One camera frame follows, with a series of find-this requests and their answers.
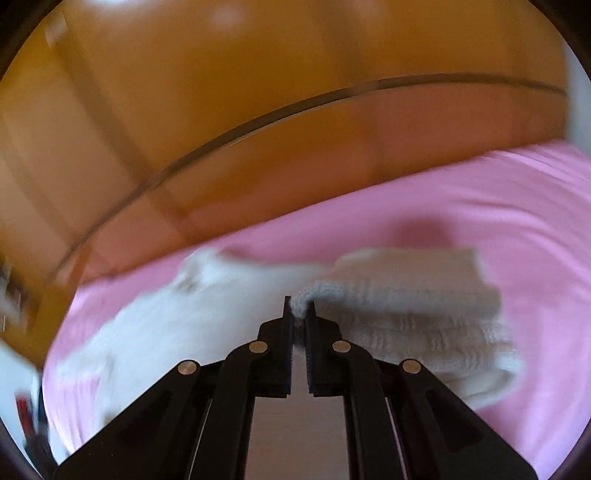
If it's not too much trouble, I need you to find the white knitted sweater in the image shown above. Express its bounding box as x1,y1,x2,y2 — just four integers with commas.
89,246,525,444

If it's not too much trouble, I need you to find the wooden shelf cabinet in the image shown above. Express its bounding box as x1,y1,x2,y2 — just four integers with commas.
0,257,32,333

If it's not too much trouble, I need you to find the pink bed blanket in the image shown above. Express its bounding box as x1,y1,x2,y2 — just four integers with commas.
42,141,590,479

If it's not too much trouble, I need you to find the wooden panelled wardrobe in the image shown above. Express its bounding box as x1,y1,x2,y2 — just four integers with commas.
1,1,568,366

